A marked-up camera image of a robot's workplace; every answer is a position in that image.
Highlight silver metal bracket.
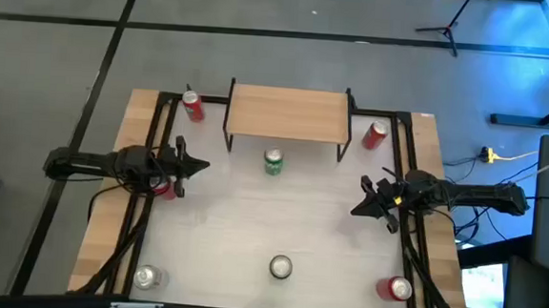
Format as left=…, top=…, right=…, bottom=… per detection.
left=110, top=299, right=165, bottom=308

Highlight white work surface mat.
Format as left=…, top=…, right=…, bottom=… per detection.
left=129, top=96, right=424, bottom=308

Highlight red soda can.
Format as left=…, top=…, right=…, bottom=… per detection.
left=375, top=274, right=415, bottom=304
left=360, top=118, right=391, bottom=153

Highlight yellow power plug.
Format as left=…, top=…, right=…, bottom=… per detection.
left=478, top=146, right=501, bottom=165

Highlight red Fanta can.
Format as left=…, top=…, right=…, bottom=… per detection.
left=180, top=88, right=208, bottom=124

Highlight black floor cable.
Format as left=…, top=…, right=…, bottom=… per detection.
left=441, top=153, right=483, bottom=171

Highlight black desk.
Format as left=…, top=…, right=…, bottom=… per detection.
left=456, top=229, right=536, bottom=275

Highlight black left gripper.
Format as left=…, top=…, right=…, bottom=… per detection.
left=154, top=133, right=214, bottom=200

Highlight black metal stand frame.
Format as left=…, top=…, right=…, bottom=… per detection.
left=461, top=0, right=549, bottom=130

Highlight yellow floor cable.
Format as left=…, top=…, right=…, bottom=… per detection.
left=493, top=147, right=541, bottom=164

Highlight red can with black script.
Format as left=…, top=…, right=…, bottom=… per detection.
left=150, top=175, right=179, bottom=202

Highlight wooden shelf with black frame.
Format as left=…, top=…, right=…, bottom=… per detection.
left=220, top=76, right=359, bottom=165

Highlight bright computer screen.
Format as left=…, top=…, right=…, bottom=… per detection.
left=458, top=260, right=508, bottom=308

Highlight green Sprite can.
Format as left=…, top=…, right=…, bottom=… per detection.
left=268, top=253, right=295, bottom=281
left=262, top=146, right=285, bottom=177

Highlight black tripod stand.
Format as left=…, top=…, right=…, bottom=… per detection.
left=413, top=0, right=474, bottom=59

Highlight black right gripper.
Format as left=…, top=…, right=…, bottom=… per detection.
left=349, top=175, right=417, bottom=236

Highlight silver soda can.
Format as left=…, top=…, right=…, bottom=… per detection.
left=132, top=263, right=170, bottom=293

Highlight black table frame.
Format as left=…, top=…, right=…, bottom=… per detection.
left=67, top=84, right=486, bottom=308

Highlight black arm base cable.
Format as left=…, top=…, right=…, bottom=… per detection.
left=87, top=180, right=159, bottom=227

